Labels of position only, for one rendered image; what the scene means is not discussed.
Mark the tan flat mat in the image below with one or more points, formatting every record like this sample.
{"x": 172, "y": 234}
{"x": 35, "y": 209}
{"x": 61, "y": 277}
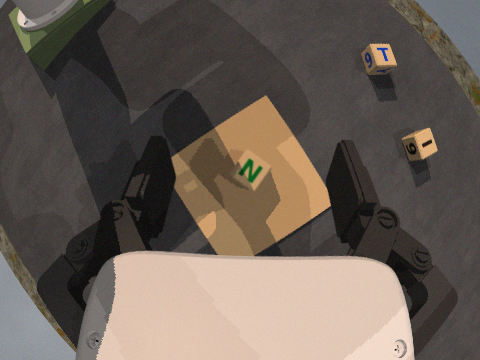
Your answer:
{"x": 235, "y": 220}

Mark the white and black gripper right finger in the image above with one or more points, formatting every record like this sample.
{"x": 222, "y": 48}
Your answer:
{"x": 374, "y": 232}

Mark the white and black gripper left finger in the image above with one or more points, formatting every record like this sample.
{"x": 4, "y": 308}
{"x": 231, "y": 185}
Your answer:
{"x": 140, "y": 213}

